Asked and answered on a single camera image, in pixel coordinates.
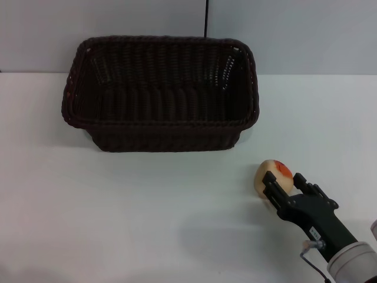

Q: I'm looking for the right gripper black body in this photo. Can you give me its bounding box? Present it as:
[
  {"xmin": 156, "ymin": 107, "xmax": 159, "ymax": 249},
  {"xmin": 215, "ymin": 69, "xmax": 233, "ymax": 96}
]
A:
[{"xmin": 277, "ymin": 193, "xmax": 359, "ymax": 261}]

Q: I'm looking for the cream toy peach red tip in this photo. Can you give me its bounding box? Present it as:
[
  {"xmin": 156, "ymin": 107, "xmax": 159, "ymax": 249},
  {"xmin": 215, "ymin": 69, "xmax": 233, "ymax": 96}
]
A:
[{"xmin": 253, "ymin": 159, "xmax": 295, "ymax": 200}]

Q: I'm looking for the right gripper thin cable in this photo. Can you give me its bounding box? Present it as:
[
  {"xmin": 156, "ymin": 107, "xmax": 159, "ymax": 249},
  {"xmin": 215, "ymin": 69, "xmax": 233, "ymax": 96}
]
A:
[{"xmin": 299, "ymin": 239, "xmax": 332, "ymax": 282}]

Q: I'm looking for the dark brown woven basket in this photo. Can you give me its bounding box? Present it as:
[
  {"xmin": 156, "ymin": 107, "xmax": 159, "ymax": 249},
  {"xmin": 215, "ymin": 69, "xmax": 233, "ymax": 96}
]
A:
[{"xmin": 62, "ymin": 35, "xmax": 260, "ymax": 153}]

